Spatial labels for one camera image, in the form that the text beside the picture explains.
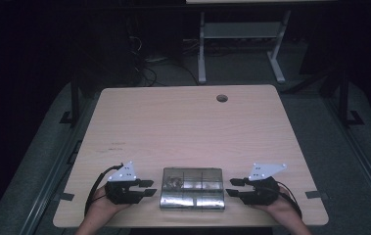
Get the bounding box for metal floor rail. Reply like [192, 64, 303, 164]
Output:
[18, 97, 91, 235]
[323, 96, 371, 216]

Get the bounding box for person's left hand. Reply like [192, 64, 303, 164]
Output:
[86, 185, 125, 226]

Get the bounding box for white metal stand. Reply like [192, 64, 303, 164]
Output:
[198, 9, 292, 85]

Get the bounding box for black metal post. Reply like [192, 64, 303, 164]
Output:
[59, 70, 81, 127]
[338, 65, 365, 127]

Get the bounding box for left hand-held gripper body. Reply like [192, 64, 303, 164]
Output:
[104, 160, 142, 206]

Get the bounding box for person's right hand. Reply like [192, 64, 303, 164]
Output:
[260, 187, 302, 226]

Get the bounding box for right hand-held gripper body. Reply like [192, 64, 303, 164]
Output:
[243, 163, 288, 206]

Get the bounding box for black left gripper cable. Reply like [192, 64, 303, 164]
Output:
[84, 163, 124, 217]

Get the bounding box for black tape strip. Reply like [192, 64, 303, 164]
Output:
[51, 192, 75, 203]
[304, 190, 330, 201]

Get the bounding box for tangled floor cables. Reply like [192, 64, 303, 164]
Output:
[127, 33, 201, 88]

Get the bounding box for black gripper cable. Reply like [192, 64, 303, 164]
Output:
[275, 180, 303, 219]
[84, 163, 124, 217]

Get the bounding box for clear plastic compartment box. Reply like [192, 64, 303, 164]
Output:
[159, 166, 226, 212]

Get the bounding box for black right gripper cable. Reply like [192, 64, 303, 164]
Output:
[275, 180, 303, 219]

